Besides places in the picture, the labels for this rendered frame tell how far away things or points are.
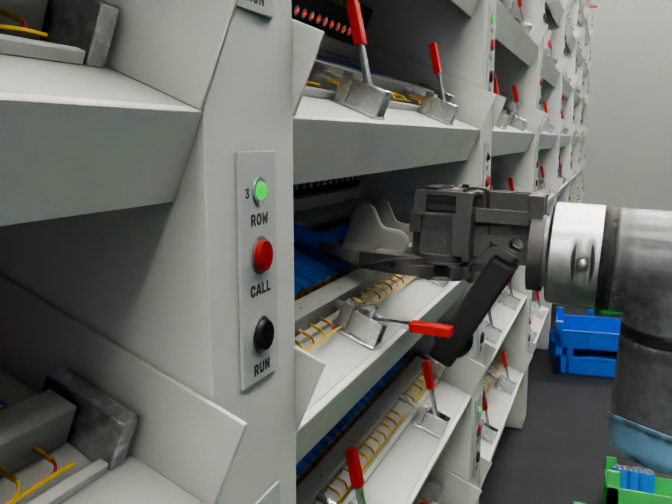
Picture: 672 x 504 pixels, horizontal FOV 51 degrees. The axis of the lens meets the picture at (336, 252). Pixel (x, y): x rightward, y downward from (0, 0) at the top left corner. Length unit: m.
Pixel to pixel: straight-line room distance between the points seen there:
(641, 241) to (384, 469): 0.37
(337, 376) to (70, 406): 0.23
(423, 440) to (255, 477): 0.50
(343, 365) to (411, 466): 0.29
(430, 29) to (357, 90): 0.45
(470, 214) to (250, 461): 0.32
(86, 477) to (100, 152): 0.15
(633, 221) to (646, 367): 0.12
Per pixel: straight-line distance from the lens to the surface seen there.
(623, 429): 0.66
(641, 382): 0.64
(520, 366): 1.77
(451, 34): 1.01
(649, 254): 0.61
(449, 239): 0.63
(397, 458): 0.82
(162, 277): 0.34
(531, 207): 0.63
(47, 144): 0.26
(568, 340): 2.23
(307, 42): 0.41
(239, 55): 0.36
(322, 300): 0.58
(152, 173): 0.31
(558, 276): 0.61
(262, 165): 0.37
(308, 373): 0.43
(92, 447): 0.37
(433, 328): 0.58
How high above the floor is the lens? 0.70
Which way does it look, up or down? 9 degrees down
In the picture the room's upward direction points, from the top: straight up
